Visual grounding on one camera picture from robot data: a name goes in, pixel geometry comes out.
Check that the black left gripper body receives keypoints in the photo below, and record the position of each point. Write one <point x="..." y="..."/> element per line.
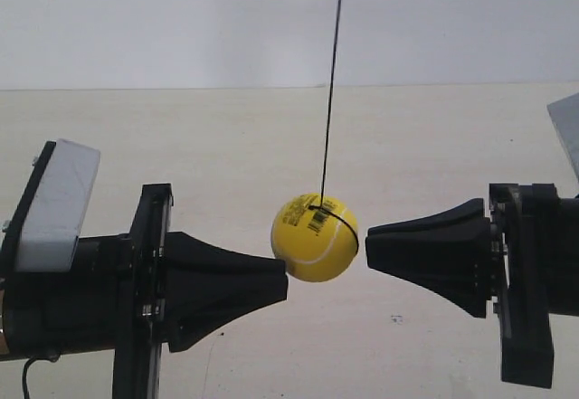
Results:
<point x="138" y="340"/>

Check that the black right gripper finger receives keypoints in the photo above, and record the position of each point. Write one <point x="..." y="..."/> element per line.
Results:
<point x="463" y="281"/>
<point x="458" y="235"/>

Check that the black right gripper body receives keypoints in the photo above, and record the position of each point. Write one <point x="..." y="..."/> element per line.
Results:
<point x="521" y="213"/>

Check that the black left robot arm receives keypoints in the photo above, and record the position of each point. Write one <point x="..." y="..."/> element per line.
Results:
<point x="51" y="314"/>

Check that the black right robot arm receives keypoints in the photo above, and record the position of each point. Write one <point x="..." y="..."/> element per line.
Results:
<point x="560" y="263"/>

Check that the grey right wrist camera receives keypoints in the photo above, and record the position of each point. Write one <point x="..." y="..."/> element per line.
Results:
<point x="564" y="116"/>

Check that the yellow tennis ball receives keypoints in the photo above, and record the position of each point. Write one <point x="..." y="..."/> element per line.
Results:
<point x="316" y="236"/>

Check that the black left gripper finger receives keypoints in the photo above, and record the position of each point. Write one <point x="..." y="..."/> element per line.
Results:
<point x="184" y="254"/>
<point x="198" y="305"/>

